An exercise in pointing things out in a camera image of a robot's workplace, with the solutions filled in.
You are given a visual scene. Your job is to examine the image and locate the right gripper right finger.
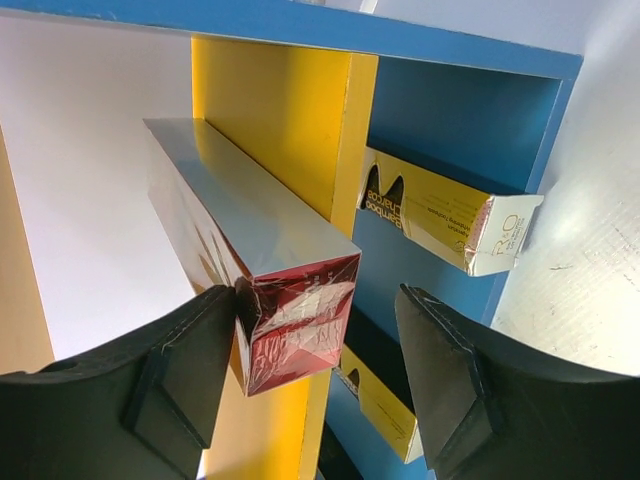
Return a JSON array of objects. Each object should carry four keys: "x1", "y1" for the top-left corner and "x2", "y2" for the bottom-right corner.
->
[{"x1": 395, "y1": 285, "x2": 639, "y2": 479}]

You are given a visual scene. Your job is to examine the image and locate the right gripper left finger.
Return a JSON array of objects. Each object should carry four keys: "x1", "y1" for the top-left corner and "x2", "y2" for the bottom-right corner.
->
[{"x1": 1, "y1": 286, "x2": 236, "y2": 479}]

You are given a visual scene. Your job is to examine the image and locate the silver RO toothpaste box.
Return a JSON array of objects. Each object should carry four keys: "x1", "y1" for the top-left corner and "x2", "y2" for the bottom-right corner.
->
[{"x1": 334, "y1": 345, "x2": 423, "y2": 464}]

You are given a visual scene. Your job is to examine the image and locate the silver RO box table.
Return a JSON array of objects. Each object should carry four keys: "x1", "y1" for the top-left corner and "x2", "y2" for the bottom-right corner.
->
[{"x1": 358, "y1": 147, "x2": 544, "y2": 277}]

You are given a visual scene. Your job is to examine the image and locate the red 3D toothpaste box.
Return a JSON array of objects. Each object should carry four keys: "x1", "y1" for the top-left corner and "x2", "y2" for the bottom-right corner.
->
[{"x1": 145, "y1": 118, "x2": 361, "y2": 396}]

